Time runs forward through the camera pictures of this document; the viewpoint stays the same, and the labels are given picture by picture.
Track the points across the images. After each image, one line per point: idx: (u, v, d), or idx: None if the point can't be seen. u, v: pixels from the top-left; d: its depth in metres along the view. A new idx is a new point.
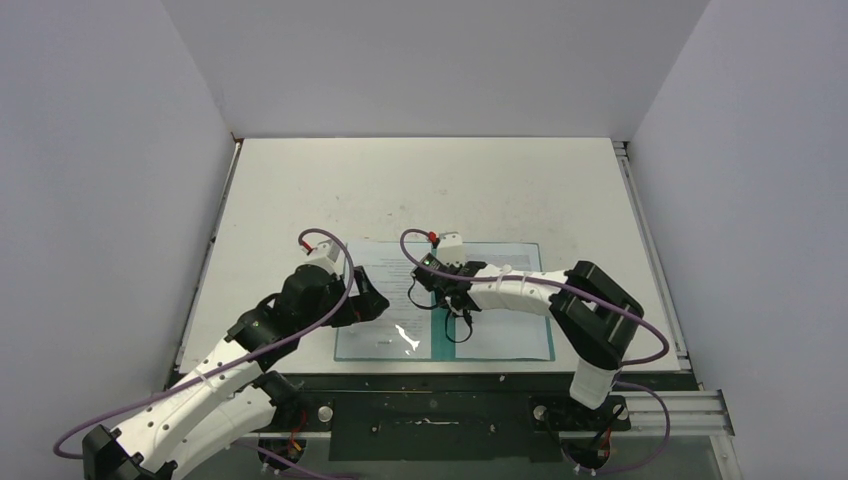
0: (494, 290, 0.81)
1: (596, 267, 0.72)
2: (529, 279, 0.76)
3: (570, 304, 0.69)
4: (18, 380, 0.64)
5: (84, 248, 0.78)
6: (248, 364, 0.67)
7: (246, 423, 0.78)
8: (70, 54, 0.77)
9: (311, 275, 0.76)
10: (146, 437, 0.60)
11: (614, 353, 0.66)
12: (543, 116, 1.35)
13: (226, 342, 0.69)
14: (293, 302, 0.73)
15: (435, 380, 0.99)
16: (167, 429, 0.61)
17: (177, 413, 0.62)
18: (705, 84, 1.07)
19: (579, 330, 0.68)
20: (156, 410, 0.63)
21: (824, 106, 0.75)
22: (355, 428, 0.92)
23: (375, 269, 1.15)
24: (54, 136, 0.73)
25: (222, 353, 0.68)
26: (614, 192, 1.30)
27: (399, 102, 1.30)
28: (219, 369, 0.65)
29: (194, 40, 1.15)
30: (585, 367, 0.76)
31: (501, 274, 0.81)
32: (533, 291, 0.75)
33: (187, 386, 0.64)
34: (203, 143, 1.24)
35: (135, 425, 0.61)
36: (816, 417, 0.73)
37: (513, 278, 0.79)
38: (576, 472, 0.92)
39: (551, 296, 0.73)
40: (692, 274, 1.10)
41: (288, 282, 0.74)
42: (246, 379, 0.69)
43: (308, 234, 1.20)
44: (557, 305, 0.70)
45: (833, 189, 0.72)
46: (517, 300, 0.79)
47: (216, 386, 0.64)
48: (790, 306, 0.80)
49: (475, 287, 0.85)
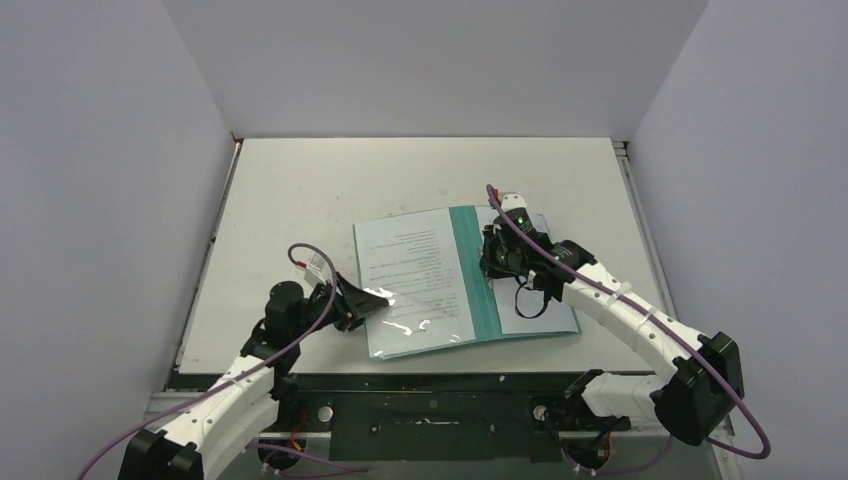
0: (601, 303, 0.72)
1: (736, 345, 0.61)
2: (652, 318, 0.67)
3: (700, 382, 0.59)
4: (21, 381, 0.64)
5: (85, 246, 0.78)
6: (267, 369, 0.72)
7: (256, 421, 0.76)
8: (70, 54, 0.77)
9: (285, 294, 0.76)
10: (195, 431, 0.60)
11: (702, 433, 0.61)
12: (542, 117, 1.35)
13: (241, 357, 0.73)
14: (280, 323, 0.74)
15: (435, 379, 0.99)
16: (212, 422, 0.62)
17: (219, 409, 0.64)
18: (704, 84, 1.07)
19: (687, 406, 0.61)
20: (196, 409, 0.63)
21: (823, 105, 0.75)
22: (356, 429, 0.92)
23: (394, 248, 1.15)
24: (53, 135, 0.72)
25: (242, 364, 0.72)
26: (613, 192, 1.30)
27: (400, 103, 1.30)
28: (246, 372, 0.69)
29: (194, 39, 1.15)
30: (627, 397, 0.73)
31: (619, 291, 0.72)
32: (653, 337, 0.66)
33: (221, 389, 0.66)
34: (203, 143, 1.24)
35: (179, 422, 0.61)
36: (818, 417, 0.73)
37: (635, 306, 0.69)
38: (576, 472, 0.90)
39: (677, 361, 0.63)
40: (692, 274, 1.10)
41: (268, 309, 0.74)
42: (263, 386, 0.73)
43: (294, 250, 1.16)
44: (680, 374, 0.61)
45: (832, 188, 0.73)
46: (623, 329, 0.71)
47: (247, 385, 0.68)
48: (790, 306, 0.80)
49: (579, 284, 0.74)
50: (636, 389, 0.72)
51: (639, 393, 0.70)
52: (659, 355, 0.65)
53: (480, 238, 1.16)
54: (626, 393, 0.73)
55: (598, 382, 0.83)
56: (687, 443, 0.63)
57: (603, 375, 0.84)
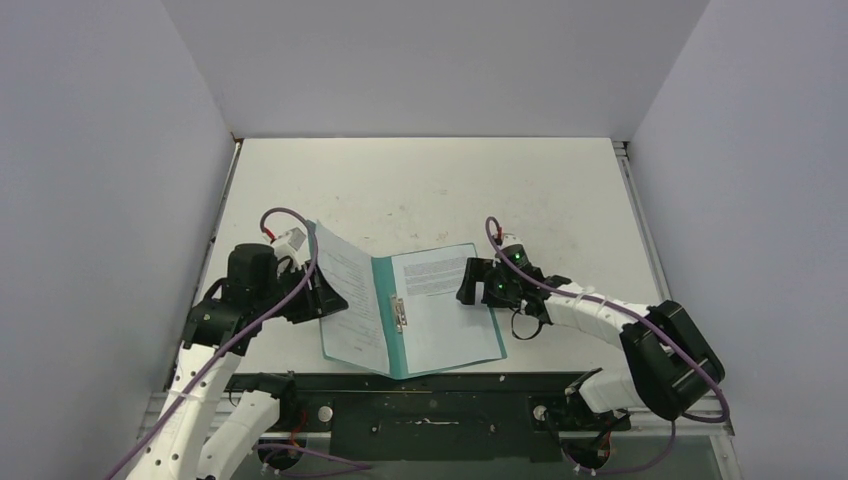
0: (570, 306, 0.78)
1: (684, 309, 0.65)
2: (608, 302, 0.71)
3: (645, 341, 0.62)
4: (21, 382, 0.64)
5: (84, 246, 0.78)
6: (223, 361, 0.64)
7: (256, 421, 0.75)
8: (70, 52, 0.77)
9: (252, 247, 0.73)
10: (163, 473, 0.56)
11: (676, 403, 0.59)
12: (542, 117, 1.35)
13: (187, 349, 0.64)
14: (246, 276, 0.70)
15: (435, 380, 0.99)
16: (178, 457, 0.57)
17: (181, 438, 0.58)
18: (704, 84, 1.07)
19: (645, 368, 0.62)
20: (156, 446, 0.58)
21: (823, 107, 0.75)
22: (356, 428, 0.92)
23: (332, 262, 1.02)
24: (53, 135, 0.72)
25: (190, 364, 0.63)
26: (613, 192, 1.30)
27: (400, 102, 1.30)
28: (196, 379, 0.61)
29: (194, 39, 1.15)
30: (615, 384, 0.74)
31: (583, 292, 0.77)
32: (609, 316, 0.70)
33: (173, 411, 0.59)
34: (203, 143, 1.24)
35: (142, 471, 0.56)
36: (816, 418, 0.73)
37: (593, 299, 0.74)
38: (576, 472, 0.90)
39: (624, 325, 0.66)
40: (692, 272, 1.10)
41: (232, 259, 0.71)
42: (227, 378, 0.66)
43: (270, 219, 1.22)
44: (629, 334, 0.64)
45: (833, 188, 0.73)
46: (594, 324, 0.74)
47: (202, 395, 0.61)
48: (791, 306, 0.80)
49: (554, 299, 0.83)
50: (623, 376, 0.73)
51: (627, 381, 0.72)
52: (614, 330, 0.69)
53: (396, 276, 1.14)
54: (615, 380, 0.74)
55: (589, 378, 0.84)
56: (663, 417, 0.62)
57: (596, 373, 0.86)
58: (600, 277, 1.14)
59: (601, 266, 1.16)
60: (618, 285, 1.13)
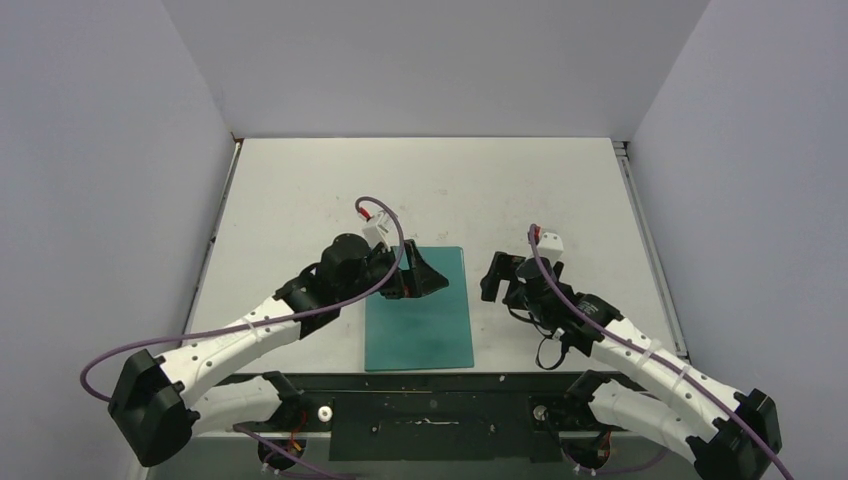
0: (633, 364, 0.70)
1: (773, 402, 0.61)
2: (688, 378, 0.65)
3: (743, 447, 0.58)
4: (22, 381, 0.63)
5: (84, 246, 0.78)
6: (291, 323, 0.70)
7: (257, 404, 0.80)
8: (70, 52, 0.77)
9: (348, 247, 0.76)
10: (190, 369, 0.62)
11: None
12: (543, 117, 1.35)
13: (274, 299, 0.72)
14: (331, 275, 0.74)
15: (435, 380, 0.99)
16: (209, 366, 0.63)
17: (222, 354, 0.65)
18: (705, 83, 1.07)
19: (731, 467, 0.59)
20: (201, 347, 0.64)
21: (822, 107, 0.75)
22: (356, 428, 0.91)
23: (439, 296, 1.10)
24: (55, 135, 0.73)
25: (268, 308, 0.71)
26: (613, 192, 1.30)
27: (402, 101, 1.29)
28: (267, 321, 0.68)
29: (194, 39, 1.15)
30: (648, 419, 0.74)
31: (650, 350, 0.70)
32: (690, 397, 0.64)
33: (235, 330, 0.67)
34: (203, 143, 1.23)
35: (178, 357, 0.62)
36: (816, 418, 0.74)
37: (667, 367, 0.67)
38: (576, 471, 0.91)
39: (715, 420, 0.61)
40: (692, 273, 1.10)
41: (326, 253, 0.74)
42: (282, 339, 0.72)
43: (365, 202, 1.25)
44: (725, 438, 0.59)
45: (831, 189, 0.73)
46: (658, 389, 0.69)
47: (260, 336, 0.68)
48: (790, 306, 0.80)
49: (608, 344, 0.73)
50: (665, 424, 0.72)
51: (668, 429, 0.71)
52: (698, 414, 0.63)
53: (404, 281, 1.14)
54: (653, 423, 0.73)
55: (610, 396, 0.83)
56: None
57: (612, 385, 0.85)
58: (600, 278, 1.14)
59: (602, 266, 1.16)
60: (618, 285, 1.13)
